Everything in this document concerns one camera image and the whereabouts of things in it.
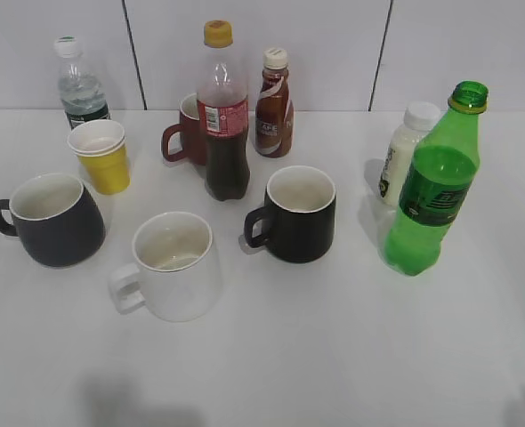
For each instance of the brown coffee drink bottle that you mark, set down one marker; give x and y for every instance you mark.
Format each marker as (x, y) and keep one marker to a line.
(274, 112)

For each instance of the white milk drink bottle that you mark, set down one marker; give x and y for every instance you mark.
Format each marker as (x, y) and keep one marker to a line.
(418, 120)

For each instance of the dark red mug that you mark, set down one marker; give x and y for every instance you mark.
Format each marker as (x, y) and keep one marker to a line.
(193, 146)

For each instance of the dark gray round mug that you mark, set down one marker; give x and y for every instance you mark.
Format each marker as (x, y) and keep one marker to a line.
(55, 218)

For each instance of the green sprite bottle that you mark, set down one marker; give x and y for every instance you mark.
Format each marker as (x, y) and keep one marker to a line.
(442, 169)

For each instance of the white ceramic mug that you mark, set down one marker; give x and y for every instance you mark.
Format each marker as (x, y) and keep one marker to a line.
(176, 271)

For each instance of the yellow paper cup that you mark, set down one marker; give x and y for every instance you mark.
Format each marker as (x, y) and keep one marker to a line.
(100, 148)

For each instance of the cola bottle yellow cap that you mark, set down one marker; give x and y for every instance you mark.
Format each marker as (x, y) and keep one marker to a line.
(222, 100)

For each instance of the clear water bottle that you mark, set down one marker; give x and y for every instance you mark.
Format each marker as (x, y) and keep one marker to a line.
(81, 92)

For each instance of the black ceramic mug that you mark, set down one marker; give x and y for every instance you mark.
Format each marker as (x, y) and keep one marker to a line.
(296, 221)

